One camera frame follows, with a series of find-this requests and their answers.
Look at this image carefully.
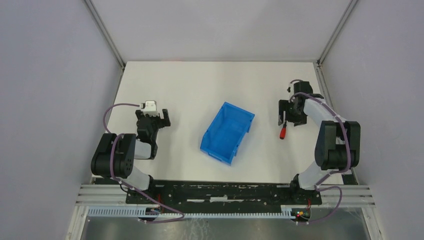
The aluminium front frame rail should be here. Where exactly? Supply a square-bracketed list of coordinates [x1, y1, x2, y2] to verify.
[76, 184, 375, 209]

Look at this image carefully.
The aluminium left corner post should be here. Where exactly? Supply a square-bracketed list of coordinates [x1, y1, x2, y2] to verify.
[82, 0, 126, 70]

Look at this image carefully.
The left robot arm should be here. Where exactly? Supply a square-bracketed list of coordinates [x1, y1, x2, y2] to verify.
[90, 108, 171, 191]

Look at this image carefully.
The blue plastic storage bin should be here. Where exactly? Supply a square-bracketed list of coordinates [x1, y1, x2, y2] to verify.
[199, 102, 255, 166]

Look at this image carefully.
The red handled black screwdriver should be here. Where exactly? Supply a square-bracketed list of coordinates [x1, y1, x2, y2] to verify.
[279, 121, 287, 140]

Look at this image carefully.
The aluminium corner post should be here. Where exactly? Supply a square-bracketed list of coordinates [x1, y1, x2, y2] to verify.
[316, 0, 359, 66]
[82, 0, 126, 70]

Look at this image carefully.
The aluminium right corner post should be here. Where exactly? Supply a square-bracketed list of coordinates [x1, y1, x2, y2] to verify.
[316, 0, 359, 66]

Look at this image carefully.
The aluminium right side rail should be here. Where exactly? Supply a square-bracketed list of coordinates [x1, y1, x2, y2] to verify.
[313, 61, 359, 186]

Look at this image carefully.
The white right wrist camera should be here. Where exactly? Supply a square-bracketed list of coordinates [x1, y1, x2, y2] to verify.
[287, 84, 293, 94]

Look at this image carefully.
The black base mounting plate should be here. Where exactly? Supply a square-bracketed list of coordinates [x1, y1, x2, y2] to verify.
[146, 179, 322, 215]

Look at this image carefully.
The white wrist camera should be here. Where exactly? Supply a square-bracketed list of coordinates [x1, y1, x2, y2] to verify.
[140, 100, 160, 117]
[287, 84, 293, 94]

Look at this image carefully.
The white slotted cable duct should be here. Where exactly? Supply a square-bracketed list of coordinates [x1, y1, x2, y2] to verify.
[87, 206, 295, 220]

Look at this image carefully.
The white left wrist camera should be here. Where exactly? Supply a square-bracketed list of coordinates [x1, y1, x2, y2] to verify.
[140, 100, 160, 117]

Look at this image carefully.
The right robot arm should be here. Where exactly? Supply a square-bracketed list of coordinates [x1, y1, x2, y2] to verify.
[278, 79, 361, 191]

